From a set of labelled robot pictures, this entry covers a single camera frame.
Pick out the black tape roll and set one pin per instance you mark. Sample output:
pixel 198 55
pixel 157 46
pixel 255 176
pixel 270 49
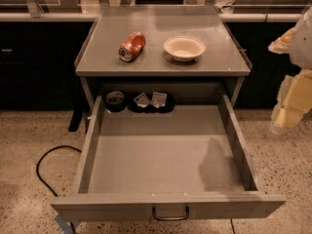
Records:
pixel 115 101

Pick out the dark counter with rail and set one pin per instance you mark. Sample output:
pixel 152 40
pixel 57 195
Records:
pixel 37 61

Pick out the white paper bowl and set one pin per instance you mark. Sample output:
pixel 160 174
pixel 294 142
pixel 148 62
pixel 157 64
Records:
pixel 184 48

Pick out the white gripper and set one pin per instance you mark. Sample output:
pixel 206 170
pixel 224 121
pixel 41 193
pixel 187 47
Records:
pixel 302 46

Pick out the blue tape floor mark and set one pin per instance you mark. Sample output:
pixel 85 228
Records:
pixel 66 227

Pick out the black round container right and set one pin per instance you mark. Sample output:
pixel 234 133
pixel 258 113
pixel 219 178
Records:
pixel 162 103

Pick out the crushed orange soda can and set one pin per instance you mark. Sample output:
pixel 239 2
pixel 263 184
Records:
pixel 131 46

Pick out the grey drawer cabinet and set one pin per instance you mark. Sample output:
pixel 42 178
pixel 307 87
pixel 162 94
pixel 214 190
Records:
pixel 222 58

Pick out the grey top drawer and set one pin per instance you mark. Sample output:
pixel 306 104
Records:
pixel 192 163

